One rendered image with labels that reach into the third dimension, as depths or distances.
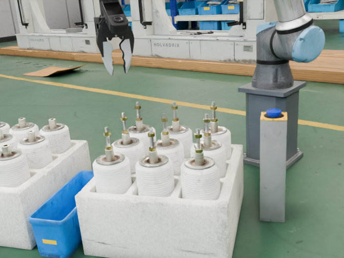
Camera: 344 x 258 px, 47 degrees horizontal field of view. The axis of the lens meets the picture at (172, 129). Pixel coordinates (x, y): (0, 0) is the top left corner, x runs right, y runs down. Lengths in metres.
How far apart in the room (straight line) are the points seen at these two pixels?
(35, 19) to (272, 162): 4.74
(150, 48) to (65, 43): 1.33
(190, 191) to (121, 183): 0.18
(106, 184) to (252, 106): 0.69
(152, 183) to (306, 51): 0.66
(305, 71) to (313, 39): 1.59
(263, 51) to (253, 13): 1.75
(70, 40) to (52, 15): 3.72
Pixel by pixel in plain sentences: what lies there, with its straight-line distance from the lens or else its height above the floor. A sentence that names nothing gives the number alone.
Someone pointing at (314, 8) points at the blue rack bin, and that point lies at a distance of 5.78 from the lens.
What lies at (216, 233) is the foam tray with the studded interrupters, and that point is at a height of 0.11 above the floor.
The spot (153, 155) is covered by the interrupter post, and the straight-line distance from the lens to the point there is 0.99.
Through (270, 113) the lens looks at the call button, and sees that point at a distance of 1.10.
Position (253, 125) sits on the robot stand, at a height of 0.16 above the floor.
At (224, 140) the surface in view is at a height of 0.23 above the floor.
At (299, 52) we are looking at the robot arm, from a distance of 1.32.
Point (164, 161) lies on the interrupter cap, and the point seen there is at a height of 0.25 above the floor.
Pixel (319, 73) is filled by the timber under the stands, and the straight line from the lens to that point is 2.90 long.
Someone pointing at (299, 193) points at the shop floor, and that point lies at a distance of 1.38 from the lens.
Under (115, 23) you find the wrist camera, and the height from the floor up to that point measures 0.59.
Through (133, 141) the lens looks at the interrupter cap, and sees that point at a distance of 1.15.
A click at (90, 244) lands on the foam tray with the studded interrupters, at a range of 1.12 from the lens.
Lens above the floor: 0.65
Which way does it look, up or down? 19 degrees down
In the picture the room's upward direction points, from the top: 4 degrees counter-clockwise
